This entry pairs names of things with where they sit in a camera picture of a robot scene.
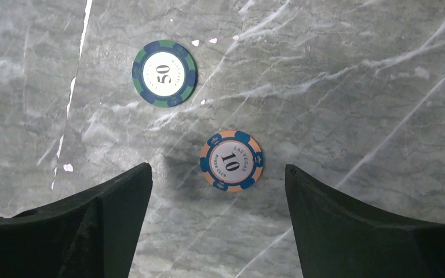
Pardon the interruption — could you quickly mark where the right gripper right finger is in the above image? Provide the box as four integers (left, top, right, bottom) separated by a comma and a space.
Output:
285, 164, 445, 277

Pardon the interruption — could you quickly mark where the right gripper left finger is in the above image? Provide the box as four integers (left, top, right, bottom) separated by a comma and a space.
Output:
0, 163, 153, 277

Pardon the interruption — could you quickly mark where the green poker chip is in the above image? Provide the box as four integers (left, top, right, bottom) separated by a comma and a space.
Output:
132, 40, 198, 108

